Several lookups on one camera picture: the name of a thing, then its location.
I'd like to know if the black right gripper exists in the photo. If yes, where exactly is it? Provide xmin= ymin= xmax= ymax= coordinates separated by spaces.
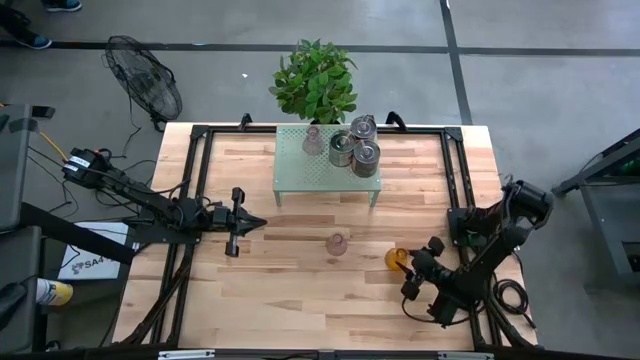
xmin=398 ymin=237 xmax=447 ymax=301

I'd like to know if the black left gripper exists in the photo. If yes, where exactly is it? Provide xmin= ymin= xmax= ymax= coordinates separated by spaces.
xmin=213 ymin=188 xmax=268 ymax=257

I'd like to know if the amber glass candlestick holder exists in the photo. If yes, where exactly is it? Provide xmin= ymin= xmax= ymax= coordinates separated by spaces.
xmin=383 ymin=246 xmax=411 ymax=273

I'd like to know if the pink glass candlestick holder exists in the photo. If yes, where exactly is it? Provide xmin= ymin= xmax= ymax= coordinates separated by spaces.
xmin=325 ymin=232 xmax=349 ymax=258
xmin=301 ymin=125 xmax=325 ymax=157

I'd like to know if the tin candle with orange label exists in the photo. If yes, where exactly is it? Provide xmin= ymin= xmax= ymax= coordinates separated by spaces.
xmin=350 ymin=138 xmax=382 ymax=180

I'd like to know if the tin candle with green label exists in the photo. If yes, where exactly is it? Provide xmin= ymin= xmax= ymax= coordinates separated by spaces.
xmin=328 ymin=129 xmax=357 ymax=169

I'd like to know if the tin candle with brown label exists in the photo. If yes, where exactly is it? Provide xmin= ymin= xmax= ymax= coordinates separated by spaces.
xmin=349 ymin=113 xmax=379 ymax=142

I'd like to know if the green perforated metal shelf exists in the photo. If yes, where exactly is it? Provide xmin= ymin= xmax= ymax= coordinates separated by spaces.
xmin=272 ymin=123 xmax=384 ymax=209

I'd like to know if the leafy green potted plant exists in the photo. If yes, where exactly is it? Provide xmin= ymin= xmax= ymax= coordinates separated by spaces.
xmin=268 ymin=38 xmax=360 ymax=125

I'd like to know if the white printed paper sheet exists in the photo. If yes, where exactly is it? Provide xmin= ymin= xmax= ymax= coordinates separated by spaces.
xmin=57 ymin=221 xmax=132 ymax=281

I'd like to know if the black floor fan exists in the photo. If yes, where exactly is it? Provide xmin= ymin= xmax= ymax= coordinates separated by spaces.
xmin=102 ymin=34 xmax=184 ymax=132

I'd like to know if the white yellow bottle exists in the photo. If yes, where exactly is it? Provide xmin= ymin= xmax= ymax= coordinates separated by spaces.
xmin=35 ymin=278 xmax=75 ymax=307

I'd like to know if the grey metal cart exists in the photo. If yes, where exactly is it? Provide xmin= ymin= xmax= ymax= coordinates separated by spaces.
xmin=552 ymin=127 xmax=640 ymax=281

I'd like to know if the grey workstation table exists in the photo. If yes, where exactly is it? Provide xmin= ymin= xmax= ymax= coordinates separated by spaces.
xmin=0 ymin=224 xmax=44 ymax=354
xmin=0 ymin=102 xmax=56 ymax=234

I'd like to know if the person's shoe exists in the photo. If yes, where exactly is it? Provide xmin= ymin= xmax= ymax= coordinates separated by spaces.
xmin=42 ymin=0 xmax=83 ymax=12
xmin=0 ymin=5 xmax=53 ymax=50

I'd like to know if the black table frame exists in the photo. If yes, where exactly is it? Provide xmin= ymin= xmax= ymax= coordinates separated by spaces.
xmin=112 ymin=112 xmax=539 ymax=351

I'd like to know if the silver metal bracket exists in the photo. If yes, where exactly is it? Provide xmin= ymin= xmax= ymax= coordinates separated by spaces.
xmin=157 ymin=349 xmax=216 ymax=360
xmin=438 ymin=351 xmax=494 ymax=360

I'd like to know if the coiled black cable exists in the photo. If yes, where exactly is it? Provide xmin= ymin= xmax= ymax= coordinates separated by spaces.
xmin=492 ymin=277 xmax=537 ymax=330

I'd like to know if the yellow robot cable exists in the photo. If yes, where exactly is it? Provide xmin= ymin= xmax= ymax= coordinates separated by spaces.
xmin=39 ymin=130 xmax=69 ymax=162

